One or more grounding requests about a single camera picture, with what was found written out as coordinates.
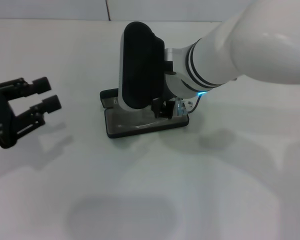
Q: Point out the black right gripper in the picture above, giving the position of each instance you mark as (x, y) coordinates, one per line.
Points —
(169, 99)

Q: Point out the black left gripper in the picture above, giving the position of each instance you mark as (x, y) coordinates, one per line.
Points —
(0, 120)

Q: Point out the black glasses case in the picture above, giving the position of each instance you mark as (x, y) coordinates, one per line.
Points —
(130, 131)

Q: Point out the right gripper metal connector plug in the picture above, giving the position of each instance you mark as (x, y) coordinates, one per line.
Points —
(181, 107)

